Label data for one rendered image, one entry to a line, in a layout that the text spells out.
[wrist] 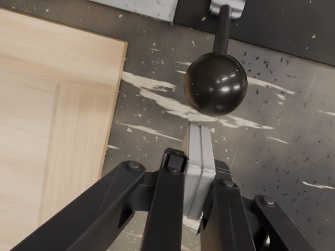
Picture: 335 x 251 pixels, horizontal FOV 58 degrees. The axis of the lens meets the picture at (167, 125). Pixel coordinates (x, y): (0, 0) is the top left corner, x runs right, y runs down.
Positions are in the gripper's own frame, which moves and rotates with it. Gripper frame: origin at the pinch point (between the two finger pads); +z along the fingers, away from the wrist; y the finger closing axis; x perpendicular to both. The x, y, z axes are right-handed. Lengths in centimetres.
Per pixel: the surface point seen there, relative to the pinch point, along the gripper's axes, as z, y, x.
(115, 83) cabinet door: 13.7, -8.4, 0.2
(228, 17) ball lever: 7.7, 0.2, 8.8
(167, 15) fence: 11.5, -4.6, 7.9
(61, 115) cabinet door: 13.6, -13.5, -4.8
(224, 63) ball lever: 0.3, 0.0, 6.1
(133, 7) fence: 11.5, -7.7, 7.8
